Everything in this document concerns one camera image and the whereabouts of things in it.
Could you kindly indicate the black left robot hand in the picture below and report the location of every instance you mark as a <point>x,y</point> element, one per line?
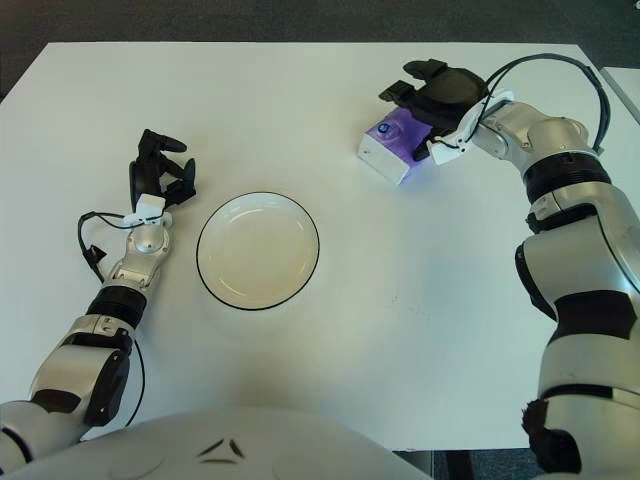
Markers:
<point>145,175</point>

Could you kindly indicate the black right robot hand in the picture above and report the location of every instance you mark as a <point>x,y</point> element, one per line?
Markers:
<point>450,90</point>

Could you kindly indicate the purple tissue paper pack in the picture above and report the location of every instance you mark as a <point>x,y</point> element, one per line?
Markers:
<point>382,155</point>

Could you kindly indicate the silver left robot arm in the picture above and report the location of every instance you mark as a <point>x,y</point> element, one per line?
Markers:
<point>147,245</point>

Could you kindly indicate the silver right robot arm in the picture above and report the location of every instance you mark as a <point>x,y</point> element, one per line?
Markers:
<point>550,135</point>

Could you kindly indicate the white plate with black rim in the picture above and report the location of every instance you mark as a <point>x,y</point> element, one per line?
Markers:
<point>257,250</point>

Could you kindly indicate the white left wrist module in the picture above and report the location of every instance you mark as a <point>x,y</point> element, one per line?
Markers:
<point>150,205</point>

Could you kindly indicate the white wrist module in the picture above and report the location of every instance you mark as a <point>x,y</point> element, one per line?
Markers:
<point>150,205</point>
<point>447,152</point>

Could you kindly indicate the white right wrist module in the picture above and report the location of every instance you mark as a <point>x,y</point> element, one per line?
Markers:
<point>447,152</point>

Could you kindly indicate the white side table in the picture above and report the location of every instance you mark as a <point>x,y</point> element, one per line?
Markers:
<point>627,82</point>

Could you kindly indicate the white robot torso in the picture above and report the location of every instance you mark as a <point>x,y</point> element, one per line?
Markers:
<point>300,445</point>

